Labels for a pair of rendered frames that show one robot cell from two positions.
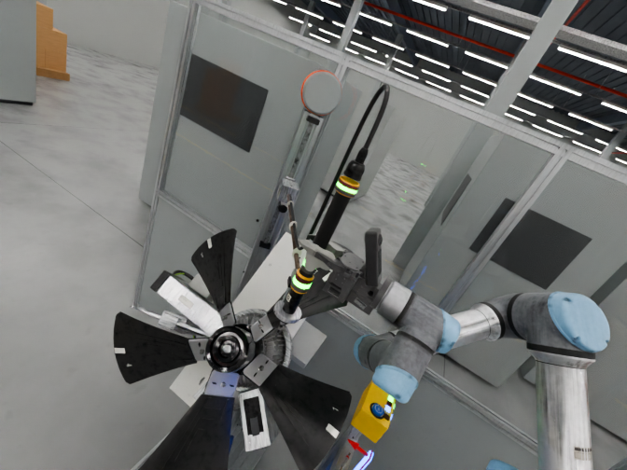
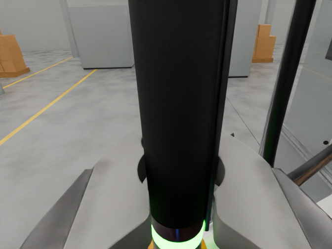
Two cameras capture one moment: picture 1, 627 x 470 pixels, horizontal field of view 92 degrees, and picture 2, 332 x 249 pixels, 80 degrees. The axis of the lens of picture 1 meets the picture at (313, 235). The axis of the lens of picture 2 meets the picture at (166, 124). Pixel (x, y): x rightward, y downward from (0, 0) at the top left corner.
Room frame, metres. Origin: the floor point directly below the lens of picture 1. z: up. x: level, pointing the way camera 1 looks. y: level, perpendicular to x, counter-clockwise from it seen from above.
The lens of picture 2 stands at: (0.58, -0.10, 1.67)
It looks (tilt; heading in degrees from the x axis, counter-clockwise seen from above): 29 degrees down; 76
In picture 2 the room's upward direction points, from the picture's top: 2 degrees counter-clockwise
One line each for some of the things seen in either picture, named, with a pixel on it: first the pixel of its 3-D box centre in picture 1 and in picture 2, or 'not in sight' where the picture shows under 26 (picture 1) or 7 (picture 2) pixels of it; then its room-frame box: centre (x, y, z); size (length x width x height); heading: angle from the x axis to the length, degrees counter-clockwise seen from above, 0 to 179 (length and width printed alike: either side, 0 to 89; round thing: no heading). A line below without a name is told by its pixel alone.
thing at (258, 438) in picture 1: (258, 414); not in sight; (0.62, -0.08, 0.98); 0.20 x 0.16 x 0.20; 163
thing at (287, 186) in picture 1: (287, 190); not in sight; (1.20, 0.17, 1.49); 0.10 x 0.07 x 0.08; 18
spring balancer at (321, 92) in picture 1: (321, 93); not in sight; (1.29, 0.20, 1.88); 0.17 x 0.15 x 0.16; 73
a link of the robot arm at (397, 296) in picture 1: (392, 299); not in sight; (0.55, -0.21, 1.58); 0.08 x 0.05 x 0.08; 163
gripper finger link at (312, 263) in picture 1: (312, 258); (128, 201); (0.57, -0.02, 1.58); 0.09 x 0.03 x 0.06; 83
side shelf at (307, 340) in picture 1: (285, 329); not in sight; (1.16, -0.07, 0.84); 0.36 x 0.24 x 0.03; 73
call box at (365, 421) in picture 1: (373, 409); not in sight; (0.78, -0.45, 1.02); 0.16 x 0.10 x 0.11; 163
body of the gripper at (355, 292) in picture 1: (356, 282); not in sight; (0.57, -0.13, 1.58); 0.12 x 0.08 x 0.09; 73
